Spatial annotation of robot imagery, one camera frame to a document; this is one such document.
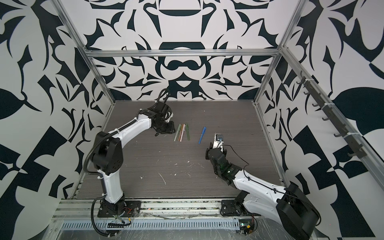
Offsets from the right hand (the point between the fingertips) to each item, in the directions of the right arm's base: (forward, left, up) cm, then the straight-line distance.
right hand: (212, 143), depth 83 cm
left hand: (+11, +22, 0) cm, 24 cm away
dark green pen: (+16, +14, -11) cm, 24 cm away
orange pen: (+15, +19, -11) cm, 27 cm away
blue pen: (+13, +4, -12) cm, 19 cm away
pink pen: (+16, +17, -11) cm, 26 cm away
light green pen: (+14, +21, -10) cm, 27 cm away
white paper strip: (-14, +28, -13) cm, 34 cm away
